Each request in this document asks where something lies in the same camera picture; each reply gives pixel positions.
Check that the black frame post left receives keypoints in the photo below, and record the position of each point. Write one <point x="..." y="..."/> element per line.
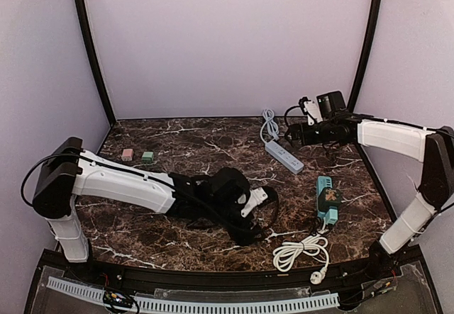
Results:
<point x="92" y="57"/>

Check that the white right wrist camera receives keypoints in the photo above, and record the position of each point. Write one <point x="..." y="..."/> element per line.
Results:
<point x="311" y="110"/>

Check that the teal power strip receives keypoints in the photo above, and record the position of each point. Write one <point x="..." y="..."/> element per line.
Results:
<point x="329" y="217"/>

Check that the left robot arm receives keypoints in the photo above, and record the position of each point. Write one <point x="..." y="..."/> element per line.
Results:
<point x="72" y="171"/>

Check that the dark green decorated charger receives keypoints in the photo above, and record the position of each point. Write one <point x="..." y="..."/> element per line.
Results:
<point x="329" y="198"/>

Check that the pink USB charger plug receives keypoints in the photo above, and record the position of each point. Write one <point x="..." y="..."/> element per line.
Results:
<point x="127" y="155"/>

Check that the green dual USB charger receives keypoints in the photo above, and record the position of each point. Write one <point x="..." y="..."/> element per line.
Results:
<point x="147" y="157"/>

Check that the light blue power strip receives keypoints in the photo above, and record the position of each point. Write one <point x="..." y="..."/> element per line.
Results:
<point x="284" y="157"/>

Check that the small green circuit board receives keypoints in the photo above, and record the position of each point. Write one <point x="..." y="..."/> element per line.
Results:
<point x="117" y="299"/>

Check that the white slotted cable duct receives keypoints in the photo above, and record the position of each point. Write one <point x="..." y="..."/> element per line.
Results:
<point x="294" y="300"/>

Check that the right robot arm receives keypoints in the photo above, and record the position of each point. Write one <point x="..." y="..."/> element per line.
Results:
<point x="424" y="155"/>

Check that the black frame post right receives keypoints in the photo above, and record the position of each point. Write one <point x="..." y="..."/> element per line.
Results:
<point x="371" y="25"/>

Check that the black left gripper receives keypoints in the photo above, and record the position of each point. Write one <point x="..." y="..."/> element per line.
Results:
<point x="246" y="227"/>

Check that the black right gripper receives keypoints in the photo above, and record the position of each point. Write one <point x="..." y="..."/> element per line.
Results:
<point x="294" y="135"/>

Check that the black frame post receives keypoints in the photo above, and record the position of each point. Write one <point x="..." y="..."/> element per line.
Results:
<point x="371" y="25"/>
<point x="92" y="57"/>

